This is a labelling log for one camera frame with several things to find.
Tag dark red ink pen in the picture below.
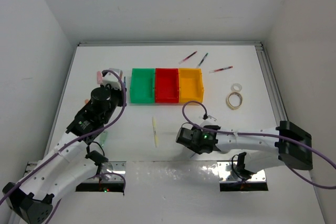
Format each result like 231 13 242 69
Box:
178 51 198 65

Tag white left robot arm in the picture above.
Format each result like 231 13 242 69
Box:
2 84 125 223

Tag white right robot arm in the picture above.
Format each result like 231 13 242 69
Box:
176 120 313 180

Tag pink eraser stick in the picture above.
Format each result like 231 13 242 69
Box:
97 71 103 85

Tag green eraser stick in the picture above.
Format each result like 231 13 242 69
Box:
99 131 108 147

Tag green plastic bin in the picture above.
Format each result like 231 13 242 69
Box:
130 68 155 104

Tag yellow highlighter pen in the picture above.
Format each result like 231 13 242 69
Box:
152 116 158 148

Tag cream masking tape roll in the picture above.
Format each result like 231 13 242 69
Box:
226 92 243 110

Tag yellow plastic bin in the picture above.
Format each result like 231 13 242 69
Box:
178 68 204 103

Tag small clear tape roll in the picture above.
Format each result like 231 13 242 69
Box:
232 83 242 92

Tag red plastic bin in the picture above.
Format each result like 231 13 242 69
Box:
155 68 180 103

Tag green ink pen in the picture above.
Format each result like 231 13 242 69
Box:
196 52 208 68

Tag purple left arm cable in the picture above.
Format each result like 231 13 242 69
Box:
0 69 127 204

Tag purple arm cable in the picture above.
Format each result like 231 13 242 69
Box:
0 69 127 204
182 101 336 189

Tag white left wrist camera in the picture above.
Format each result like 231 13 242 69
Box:
102 68 123 90

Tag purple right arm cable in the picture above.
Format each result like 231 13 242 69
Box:
182 101 336 189

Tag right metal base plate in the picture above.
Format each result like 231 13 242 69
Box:
217 160 267 184

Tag metal base plate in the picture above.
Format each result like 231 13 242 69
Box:
83 161 126 183
217 160 267 184

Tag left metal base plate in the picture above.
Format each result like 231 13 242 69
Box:
83 161 126 183

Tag aluminium frame rail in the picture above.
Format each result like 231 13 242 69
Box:
255 42 288 123

